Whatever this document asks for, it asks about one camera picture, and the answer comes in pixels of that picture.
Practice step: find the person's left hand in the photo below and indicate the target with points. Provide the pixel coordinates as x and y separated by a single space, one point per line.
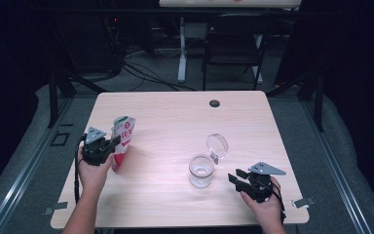
92 178

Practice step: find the person's right hand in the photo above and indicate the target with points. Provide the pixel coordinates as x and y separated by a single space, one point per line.
268 211

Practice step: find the black folding chair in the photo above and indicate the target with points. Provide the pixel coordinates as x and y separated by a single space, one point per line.
233 39

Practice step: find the white-legged table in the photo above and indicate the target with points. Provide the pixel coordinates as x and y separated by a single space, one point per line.
182 58

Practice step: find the black tape square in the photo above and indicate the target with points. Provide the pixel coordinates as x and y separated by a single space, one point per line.
52 143

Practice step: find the short black tape strip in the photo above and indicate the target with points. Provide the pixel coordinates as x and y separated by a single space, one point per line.
67 124

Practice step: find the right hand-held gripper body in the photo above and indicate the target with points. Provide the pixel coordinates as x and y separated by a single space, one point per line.
259 188

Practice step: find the clear glass jar with lid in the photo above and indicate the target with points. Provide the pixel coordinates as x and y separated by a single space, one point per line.
201 172

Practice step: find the red and white plastic bag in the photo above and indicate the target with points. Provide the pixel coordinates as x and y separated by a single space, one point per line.
125 130

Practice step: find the black metal stand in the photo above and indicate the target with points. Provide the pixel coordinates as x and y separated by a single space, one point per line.
53 97
319 104

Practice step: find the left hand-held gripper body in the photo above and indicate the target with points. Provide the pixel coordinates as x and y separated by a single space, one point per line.
95 152

